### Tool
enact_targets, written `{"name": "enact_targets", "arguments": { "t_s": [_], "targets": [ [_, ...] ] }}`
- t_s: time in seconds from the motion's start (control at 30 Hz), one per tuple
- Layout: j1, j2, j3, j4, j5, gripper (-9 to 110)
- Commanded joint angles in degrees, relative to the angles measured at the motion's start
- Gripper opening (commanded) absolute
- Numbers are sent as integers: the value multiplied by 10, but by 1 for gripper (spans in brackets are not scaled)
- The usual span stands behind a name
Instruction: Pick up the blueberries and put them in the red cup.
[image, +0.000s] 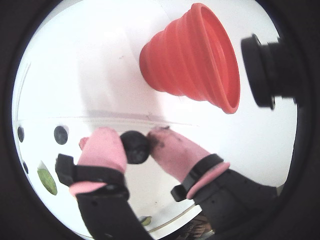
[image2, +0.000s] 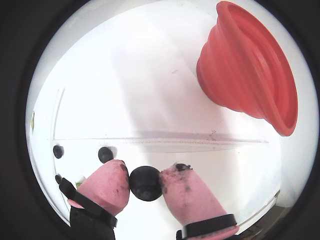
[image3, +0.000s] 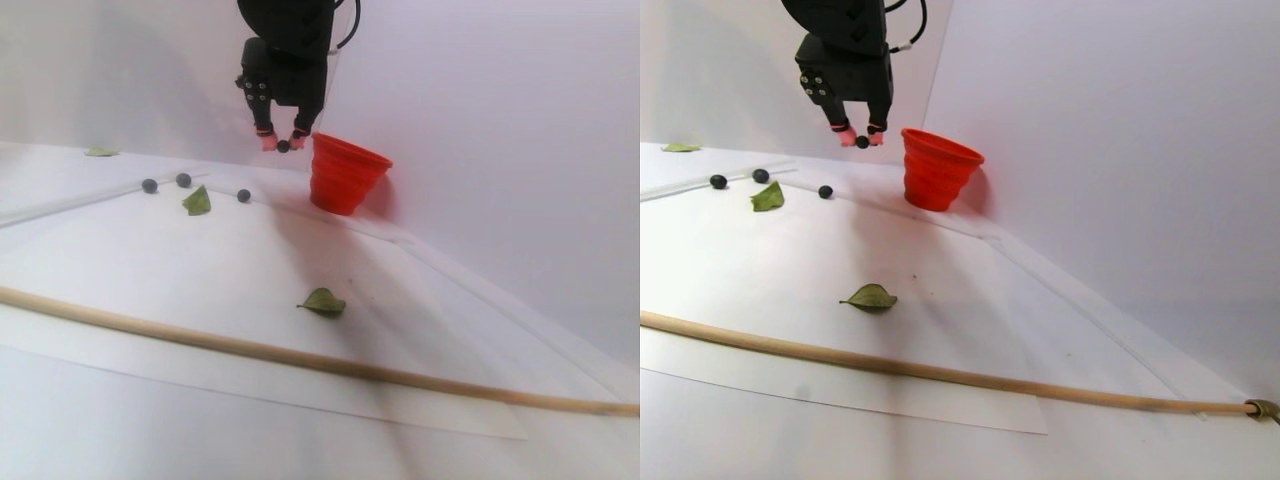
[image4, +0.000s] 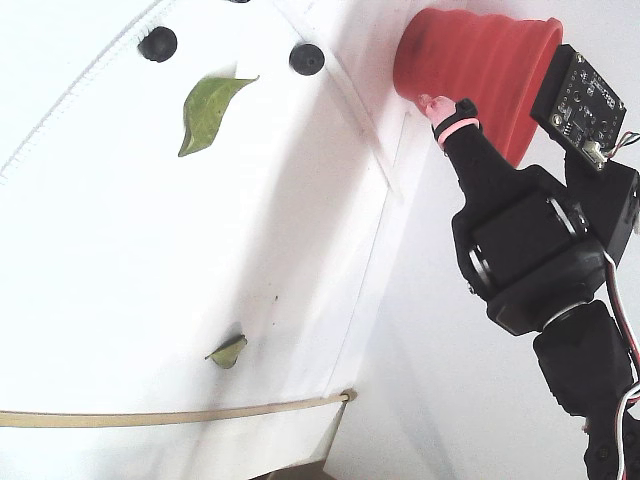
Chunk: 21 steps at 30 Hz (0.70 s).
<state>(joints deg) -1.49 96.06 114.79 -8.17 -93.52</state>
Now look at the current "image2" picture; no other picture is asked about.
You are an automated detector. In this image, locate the pink-covered gripper finger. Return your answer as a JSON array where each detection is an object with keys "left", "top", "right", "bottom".
[
  {"left": 59, "top": 159, "right": 133, "bottom": 240},
  {"left": 156, "top": 162, "right": 241, "bottom": 240}
]

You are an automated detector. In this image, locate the red collapsible silicone cup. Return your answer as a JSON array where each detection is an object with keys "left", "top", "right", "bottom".
[{"left": 196, "top": 0, "right": 299, "bottom": 137}]

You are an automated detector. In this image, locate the large green leaf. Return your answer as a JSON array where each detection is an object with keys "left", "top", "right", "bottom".
[{"left": 74, "top": 175, "right": 88, "bottom": 189}]

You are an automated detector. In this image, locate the smooth white plastic tube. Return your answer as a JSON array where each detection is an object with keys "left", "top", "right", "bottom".
[{"left": 52, "top": 136, "right": 270, "bottom": 147}]

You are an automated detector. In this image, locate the ribbed white plastic tube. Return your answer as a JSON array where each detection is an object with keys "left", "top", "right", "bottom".
[{"left": 51, "top": 86, "right": 72, "bottom": 223}]

